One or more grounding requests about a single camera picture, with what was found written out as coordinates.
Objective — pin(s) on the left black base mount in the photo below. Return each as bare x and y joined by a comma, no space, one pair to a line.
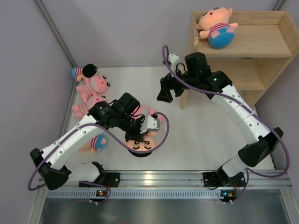
110,180

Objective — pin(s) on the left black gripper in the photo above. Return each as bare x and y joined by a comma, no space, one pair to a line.
137,135

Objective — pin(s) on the boy doll near left base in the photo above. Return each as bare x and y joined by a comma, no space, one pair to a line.
96,144

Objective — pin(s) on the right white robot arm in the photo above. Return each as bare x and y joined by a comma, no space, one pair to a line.
261,140

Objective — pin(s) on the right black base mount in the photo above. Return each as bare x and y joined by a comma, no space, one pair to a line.
213,180

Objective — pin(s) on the boy doll shelved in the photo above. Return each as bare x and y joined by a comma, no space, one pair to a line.
148,144
215,27

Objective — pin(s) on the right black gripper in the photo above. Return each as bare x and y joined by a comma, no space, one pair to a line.
165,94

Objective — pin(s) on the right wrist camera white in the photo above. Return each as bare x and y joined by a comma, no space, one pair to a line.
173,60

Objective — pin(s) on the pink striped plush upper left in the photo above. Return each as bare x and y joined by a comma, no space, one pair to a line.
97,85

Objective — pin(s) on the boy doll back corner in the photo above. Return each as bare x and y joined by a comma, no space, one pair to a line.
84,73

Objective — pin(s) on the pink striped plush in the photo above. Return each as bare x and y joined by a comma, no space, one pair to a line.
82,109
97,85
145,110

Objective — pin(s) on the pink striped plush lower left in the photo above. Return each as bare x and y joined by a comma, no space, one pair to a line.
82,109

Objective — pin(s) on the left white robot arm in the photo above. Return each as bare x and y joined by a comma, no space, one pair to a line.
51,161

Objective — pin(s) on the pink striped plush centre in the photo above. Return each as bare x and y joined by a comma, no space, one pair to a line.
145,110

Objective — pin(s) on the wooden two-tier shelf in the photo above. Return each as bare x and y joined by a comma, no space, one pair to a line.
264,45

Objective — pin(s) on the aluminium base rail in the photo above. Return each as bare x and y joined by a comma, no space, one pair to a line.
175,185

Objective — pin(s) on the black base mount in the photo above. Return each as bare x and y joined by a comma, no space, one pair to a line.
213,180
110,180

